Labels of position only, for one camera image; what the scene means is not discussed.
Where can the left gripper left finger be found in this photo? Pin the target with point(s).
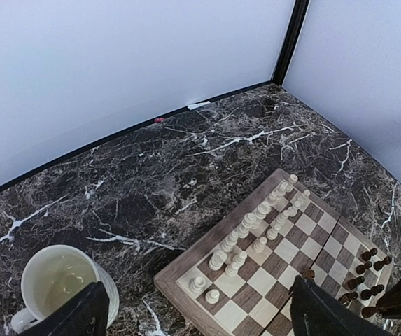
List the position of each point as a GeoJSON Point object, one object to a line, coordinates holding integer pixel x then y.
{"type": "Point", "coordinates": [84, 314]}

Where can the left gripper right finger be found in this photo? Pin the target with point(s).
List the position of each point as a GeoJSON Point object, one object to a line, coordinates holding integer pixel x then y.
{"type": "Point", "coordinates": [315, 312]}

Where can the dark pawn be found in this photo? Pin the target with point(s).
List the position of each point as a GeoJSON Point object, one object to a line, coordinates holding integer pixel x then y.
{"type": "Point", "coordinates": [347, 298]}
{"type": "Point", "coordinates": [355, 282]}
{"type": "Point", "coordinates": [367, 255]}
{"type": "Point", "coordinates": [362, 268]}

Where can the dark tall piece front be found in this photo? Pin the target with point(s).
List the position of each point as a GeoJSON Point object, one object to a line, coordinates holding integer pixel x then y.
{"type": "Point", "coordinates": [373, 291]}

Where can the dark tall piece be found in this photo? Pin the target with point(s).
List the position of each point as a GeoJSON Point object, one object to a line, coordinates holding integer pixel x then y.
{"type": "Point", "coordinates": [368, 312]}
{"type": "Point", "coordinates": [373, 291]}

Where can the dark rook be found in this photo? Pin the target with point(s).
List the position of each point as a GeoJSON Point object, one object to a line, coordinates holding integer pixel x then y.
{"type": "Point", "coordinates": [378, 265]}

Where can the dark knight piece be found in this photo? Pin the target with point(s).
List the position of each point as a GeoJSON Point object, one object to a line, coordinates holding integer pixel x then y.
{"type": "Point", "coordinates": [309, 274]}

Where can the wooden chess board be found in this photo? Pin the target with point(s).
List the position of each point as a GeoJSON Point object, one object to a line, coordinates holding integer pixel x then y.
{"type": "Point", "coordinates": [236, 279]}

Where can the white pieces back row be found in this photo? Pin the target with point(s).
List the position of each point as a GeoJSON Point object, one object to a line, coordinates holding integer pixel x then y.
{"type": "Point", "coordinates": [276, 235]}

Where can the white ribbed mug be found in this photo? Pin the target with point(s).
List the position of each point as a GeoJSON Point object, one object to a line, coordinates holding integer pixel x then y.
{"type": "Point", "coordinates": [52, 277]}

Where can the white pawn left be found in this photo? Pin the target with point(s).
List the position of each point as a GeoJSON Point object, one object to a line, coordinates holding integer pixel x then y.
{"type": "Point", "coordinates": [212, 296]}

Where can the white rook corner piece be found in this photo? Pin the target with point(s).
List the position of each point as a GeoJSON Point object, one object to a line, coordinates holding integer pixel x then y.
{"type": "Point", "coordinates": [197, 284]}

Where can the right black frame post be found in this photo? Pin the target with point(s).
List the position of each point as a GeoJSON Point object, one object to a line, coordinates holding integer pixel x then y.
{"type": "Point", "coordinates": [290, 41]}

